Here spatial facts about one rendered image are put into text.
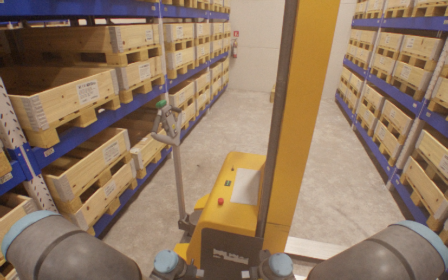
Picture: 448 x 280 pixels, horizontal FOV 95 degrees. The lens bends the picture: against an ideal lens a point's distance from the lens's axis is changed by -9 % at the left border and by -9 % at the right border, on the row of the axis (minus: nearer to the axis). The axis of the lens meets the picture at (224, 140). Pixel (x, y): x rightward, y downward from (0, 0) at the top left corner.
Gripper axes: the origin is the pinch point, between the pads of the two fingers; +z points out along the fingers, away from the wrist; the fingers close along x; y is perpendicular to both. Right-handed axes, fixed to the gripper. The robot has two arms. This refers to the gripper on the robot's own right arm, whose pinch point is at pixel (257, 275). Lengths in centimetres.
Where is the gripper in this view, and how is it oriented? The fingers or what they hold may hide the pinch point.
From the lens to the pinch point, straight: 132.0
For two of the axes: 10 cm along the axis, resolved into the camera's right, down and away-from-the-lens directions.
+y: 0.8, 7.9, -6.1
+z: -1.8, 6.2, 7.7
